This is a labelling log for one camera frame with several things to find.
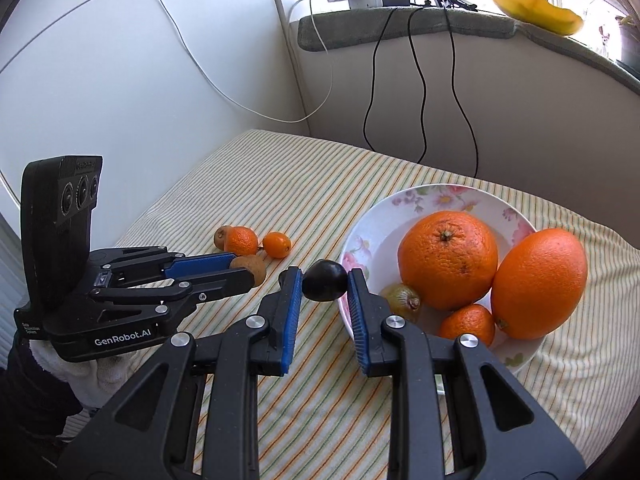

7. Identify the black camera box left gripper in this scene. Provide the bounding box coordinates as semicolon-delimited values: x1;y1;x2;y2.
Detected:
21;155;103;315

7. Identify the white cable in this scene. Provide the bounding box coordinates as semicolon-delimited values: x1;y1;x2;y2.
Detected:
145;0;334;125

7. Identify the striped tablecloth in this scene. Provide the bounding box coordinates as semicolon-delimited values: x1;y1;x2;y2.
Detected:
116;130;639;479

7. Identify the small brown fruit behind mandarin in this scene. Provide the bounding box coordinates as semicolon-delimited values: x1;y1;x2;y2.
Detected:
213;226;232;252

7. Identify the black cable left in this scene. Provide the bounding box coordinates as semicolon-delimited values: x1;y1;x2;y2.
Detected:
361;6;399;152

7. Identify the black cable right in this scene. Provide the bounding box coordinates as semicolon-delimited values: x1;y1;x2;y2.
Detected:
441;4;481;179

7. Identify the brown kiwi on cloth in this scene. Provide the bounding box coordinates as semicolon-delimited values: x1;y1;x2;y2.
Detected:
229;255;266;287

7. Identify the potted spider plant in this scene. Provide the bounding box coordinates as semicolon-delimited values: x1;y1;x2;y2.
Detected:
614;0;639;72

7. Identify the dark plum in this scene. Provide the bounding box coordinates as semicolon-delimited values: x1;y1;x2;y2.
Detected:
302;259;348;302

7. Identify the black cable middle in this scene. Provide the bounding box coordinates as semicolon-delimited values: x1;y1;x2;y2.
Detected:
406;5;430;165

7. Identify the black cable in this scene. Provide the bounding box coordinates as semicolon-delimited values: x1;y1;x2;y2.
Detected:
361;6;399;152
441;4;481;179
406;5;430;165

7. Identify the small kumquat on cloth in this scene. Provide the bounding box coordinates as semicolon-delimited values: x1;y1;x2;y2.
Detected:
262;232;292;259

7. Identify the floral white plate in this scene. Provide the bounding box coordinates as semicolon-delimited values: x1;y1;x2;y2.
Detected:
340;183;544;374

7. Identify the yellow bowl on sill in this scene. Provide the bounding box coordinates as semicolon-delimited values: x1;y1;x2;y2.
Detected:
492;0;584;36

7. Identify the large orange with stem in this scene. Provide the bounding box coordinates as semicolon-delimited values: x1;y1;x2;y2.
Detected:
397;210;499;311

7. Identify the small mandarin in plate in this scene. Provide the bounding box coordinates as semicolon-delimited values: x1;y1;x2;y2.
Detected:
437;304;496;347

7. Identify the white gloved left hand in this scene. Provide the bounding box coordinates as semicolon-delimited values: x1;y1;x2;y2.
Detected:
29;340;140;408

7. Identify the small mandarin on cloth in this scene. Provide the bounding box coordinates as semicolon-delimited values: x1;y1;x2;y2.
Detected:
224;226;259;256

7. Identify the grey sill mat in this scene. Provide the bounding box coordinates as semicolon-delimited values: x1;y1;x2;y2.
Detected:
296;8;639;93

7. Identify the green kiwi in plate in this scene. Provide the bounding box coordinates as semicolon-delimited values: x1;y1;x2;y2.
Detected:
380;283;421;323

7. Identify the large smooth orange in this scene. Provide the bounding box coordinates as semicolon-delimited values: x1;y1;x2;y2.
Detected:
490;229;588;340

